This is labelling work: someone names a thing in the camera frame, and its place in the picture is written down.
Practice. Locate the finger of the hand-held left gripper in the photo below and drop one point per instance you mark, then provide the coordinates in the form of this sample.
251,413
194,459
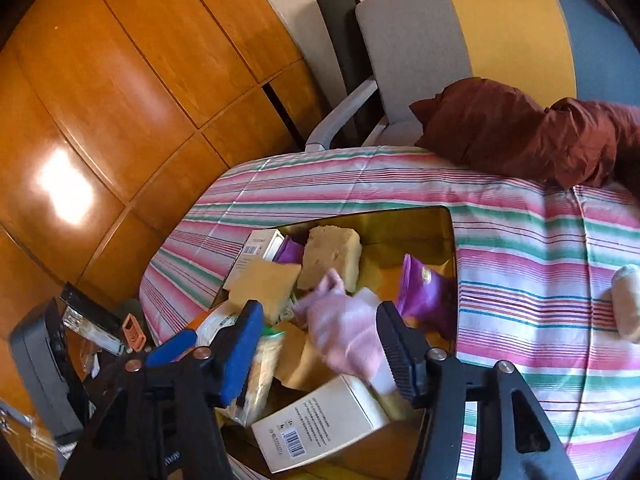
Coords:
170,347

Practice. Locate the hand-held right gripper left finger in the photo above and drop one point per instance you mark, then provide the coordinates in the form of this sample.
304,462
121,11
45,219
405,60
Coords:
242,355

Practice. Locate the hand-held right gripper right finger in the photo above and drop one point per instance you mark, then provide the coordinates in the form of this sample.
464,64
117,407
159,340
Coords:
400,355

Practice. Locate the golden tray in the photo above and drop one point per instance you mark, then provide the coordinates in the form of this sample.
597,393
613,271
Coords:
380,265

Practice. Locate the cream cardboard box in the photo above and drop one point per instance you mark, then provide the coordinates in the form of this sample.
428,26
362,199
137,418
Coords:
320,420

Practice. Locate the biscuit packet green label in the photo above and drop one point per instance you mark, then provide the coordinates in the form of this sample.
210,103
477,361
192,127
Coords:
260,375

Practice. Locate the orange plastic clip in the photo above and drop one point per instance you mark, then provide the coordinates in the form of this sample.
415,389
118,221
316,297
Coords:
133,332

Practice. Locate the white printed packet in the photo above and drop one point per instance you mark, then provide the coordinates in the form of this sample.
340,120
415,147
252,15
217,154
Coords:
215,322

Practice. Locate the purple snack packet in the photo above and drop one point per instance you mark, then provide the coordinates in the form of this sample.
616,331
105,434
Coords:
425,295

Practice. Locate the clear plastic case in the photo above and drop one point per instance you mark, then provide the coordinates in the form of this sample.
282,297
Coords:
92,322

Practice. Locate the white box grey label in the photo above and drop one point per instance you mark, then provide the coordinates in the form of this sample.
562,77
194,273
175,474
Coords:
257,252

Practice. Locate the small purple packet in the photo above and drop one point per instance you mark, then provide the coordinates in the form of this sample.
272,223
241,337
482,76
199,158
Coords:
289,251

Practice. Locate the thick tan sponge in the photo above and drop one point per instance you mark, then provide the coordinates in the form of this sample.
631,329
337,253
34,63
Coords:
330,255

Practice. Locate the black electronic device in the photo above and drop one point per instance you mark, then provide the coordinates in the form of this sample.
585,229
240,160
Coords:
40,370

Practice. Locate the white rolled sock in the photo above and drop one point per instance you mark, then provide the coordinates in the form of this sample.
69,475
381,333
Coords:
627,305

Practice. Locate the maroon blanket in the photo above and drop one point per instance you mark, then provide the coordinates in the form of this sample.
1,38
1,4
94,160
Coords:
500,125

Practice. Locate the wooden wardrobe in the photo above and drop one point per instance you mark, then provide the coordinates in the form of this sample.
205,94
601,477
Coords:
125,85

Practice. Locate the grey yellow blue chair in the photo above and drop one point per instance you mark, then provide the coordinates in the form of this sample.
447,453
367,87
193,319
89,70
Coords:
410,45

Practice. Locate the black rolled mat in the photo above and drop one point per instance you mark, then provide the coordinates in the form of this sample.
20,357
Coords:
340,35

